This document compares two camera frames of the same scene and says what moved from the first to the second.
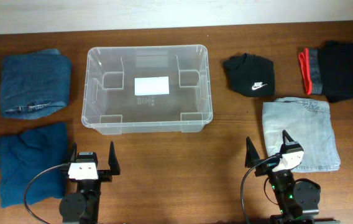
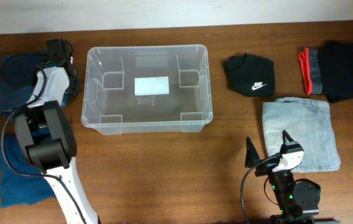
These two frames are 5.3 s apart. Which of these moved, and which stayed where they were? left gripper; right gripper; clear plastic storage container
Moved: left gripper
Stayed: right gripper; clear plastic storage container
